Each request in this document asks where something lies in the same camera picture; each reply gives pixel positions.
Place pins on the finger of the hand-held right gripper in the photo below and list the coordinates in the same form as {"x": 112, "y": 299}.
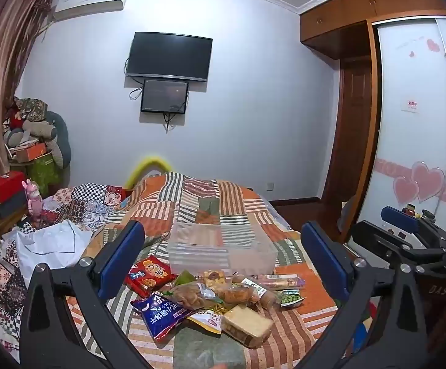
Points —
{"x": 397, "y": 217}
{"x": 384, "y": 240}

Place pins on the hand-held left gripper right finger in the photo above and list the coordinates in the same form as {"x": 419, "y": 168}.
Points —
{"x": 324, "y": 257}

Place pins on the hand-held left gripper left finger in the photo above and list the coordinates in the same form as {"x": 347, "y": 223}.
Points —
{"x": 125, "y": 253}

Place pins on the red snack packet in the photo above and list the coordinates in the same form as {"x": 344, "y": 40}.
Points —
{"x": 150, "y": 275}

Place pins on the clear plastic container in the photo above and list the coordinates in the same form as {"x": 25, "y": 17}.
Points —
{"x": 223, "y": 255}

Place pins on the sponge cake slice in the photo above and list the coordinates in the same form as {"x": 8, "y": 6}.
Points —
{"x": 246, "y": 323}

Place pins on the blue-grey cloth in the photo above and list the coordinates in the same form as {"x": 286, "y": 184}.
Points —
{"x": 349, "y": 219}

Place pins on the long biscuit packet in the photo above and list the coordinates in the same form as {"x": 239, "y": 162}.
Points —
{"x": 280, "y": 281}

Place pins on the green pea packet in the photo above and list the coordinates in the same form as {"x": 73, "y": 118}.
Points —
{"x": 290, "y": 299}

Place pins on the grey bedsheet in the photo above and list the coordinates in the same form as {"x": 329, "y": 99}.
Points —
{"x": 280, "y": 215}

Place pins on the checkered patchwork blanket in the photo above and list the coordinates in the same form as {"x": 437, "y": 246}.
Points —
{"x": 88, "y": 200}

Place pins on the blue snack packet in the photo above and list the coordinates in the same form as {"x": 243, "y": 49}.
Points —
{"x": 157, "y": 313}

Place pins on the clear bag of brown cookies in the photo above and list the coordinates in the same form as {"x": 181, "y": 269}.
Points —
{"x": 192, "y": 295}

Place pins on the clear bun packet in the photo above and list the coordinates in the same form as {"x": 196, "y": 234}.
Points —
{"x": 246, "y": 292}

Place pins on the yellow hoop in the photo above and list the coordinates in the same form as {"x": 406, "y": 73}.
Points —
{"x": 146, "y": 165}

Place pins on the small fried snack packet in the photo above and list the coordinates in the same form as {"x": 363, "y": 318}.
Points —
{"x": 214, "y": 278}

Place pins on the brown wooden door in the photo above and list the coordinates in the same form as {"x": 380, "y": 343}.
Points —
{"x": 351, "y": 130}

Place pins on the yellow and white snack packet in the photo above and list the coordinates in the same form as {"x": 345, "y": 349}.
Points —
{"x": 205, "y": 321}

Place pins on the pink toy figure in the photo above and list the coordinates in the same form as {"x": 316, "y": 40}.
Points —
{"x": 34, "y": 200}

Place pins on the striped orange patchwork quilt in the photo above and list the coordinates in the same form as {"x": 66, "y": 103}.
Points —
{"x": 230, "y": 200}

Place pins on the green patterned box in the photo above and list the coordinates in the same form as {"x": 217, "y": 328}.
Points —
{"x": 44, "y": 171}

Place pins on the dark grey box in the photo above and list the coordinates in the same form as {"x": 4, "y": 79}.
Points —
{"x": 6, "y": 207}

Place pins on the red box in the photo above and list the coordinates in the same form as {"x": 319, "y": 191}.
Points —
{"x": 6, "y": 186}

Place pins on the orange cardboard box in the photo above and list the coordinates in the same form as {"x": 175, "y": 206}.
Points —
{"x": 31, "y": 152}

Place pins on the pile of plush toys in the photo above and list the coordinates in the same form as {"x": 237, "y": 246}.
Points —
{"x": 38, "y": 127}

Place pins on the wooden wardrobe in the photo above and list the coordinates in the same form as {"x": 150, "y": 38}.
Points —
{"x": 361, "y": 11}

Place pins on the white air conditioner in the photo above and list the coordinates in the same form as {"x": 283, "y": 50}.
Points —
{"x": 88, "y": 2}

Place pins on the wall socket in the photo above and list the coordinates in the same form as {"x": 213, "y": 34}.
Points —
{"x": 270, "y": 186}

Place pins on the small black wall monitor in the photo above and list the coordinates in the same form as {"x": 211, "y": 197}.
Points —
{"x": 164, "y": 96}

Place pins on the wall-mounted black television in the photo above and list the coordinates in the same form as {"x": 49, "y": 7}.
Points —
{"x": 169, "y": 55}

